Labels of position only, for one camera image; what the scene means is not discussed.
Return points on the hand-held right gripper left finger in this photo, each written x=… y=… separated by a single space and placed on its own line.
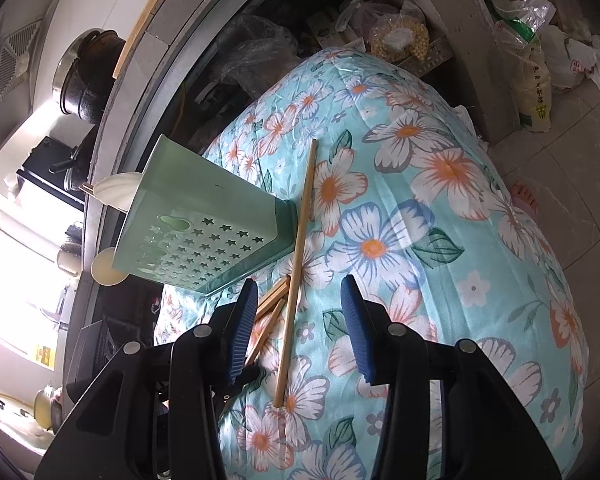
x=242 y=330

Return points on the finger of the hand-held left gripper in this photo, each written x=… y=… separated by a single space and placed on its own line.
x=240 y=375

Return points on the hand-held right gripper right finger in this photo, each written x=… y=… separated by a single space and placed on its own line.
x=357 y=325

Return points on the cream plastic ladle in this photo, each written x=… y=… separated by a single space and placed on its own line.
x=105 y=267

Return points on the mint green utensil holder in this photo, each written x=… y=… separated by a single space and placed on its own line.
x=200 y=225

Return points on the white ceramic spoon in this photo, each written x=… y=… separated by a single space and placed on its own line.
x=115 y=190

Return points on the floral turquoise blanket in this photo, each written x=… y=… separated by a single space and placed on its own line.
x=430 y=260

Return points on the cream jug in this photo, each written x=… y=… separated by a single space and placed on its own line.
x=69 y=259

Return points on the window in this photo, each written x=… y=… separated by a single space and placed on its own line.
x=15 y=285

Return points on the black wok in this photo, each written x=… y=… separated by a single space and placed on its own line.
x=77 y=170

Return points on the black appliance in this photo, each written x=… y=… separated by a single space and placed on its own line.
x=45 y=165

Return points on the person's foot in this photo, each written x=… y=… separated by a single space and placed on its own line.
x=525 y=200

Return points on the large black cooking pot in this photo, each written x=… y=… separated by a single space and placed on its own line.
x=87 y=75

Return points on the bag of soybeans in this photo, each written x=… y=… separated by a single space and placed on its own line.
x=397 y=40

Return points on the rice sack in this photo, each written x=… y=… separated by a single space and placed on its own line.
x=527 y=85

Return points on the cardboard packaging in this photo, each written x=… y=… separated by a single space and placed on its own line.
x=330 y=25

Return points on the range hood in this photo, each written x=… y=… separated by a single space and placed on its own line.
x=10 y=60

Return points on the pink plastic bag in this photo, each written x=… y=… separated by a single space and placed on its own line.
x=375 y=12

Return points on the grey kitchen counter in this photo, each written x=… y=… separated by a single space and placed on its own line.
x=180 y=5

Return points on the white plastic bags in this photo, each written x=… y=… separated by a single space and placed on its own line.
x=580 y=60

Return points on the crumpled clear plastic bag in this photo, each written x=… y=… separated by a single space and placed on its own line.
x=525 y=2

